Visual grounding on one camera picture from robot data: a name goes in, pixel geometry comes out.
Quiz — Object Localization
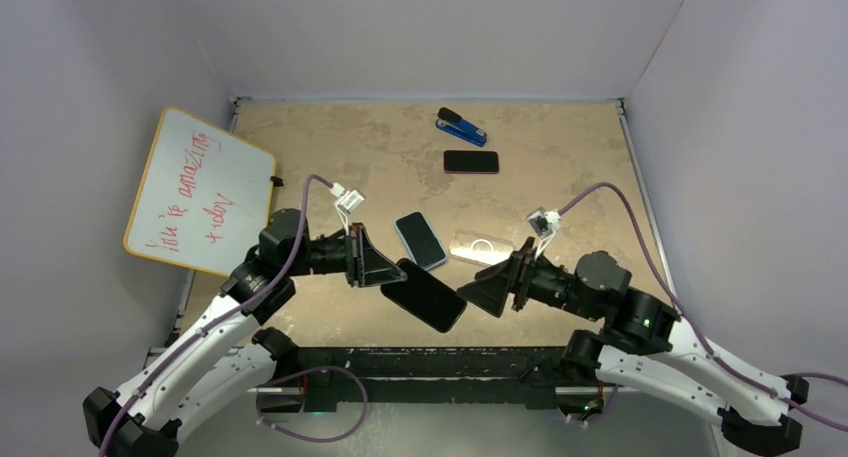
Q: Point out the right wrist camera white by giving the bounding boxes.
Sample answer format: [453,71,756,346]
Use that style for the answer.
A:
[526,208,561,258]

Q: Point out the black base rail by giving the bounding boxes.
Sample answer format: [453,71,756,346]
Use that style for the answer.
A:
[253,346,612,415]

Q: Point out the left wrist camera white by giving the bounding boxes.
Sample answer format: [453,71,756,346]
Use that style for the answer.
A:
[330,182,366,235]

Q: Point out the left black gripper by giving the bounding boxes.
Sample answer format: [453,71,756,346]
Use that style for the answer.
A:
[286,222,407,286]

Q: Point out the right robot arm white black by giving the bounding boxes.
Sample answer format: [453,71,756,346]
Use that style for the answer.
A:
[458,240,809,456]

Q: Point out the whiteboard with yellow frame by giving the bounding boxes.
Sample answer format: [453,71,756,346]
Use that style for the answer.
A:
[123,106,277,276]

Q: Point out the clear magsafe phone case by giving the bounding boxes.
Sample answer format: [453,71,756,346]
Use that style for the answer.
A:
[449,229,515,266]

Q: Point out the black phone pink edge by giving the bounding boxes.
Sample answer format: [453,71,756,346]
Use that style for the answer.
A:
[443,150,500,174]

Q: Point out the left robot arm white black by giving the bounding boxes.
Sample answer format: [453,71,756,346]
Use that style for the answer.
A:
[83,209,407,456]

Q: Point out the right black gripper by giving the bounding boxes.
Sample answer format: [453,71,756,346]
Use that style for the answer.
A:
[456,238,600,320]

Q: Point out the light blue phone case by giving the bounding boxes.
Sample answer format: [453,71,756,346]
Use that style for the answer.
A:
[394,211,450,274]

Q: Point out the black phone case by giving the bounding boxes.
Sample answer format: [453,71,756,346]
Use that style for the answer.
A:
[379,258,468,335]

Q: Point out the blue black stapler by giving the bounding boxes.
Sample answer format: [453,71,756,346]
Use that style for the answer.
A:
[435,107,488,147]

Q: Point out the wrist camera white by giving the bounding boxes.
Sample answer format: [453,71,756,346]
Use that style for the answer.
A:
[330,182,366,235]
[526,208,561,258]

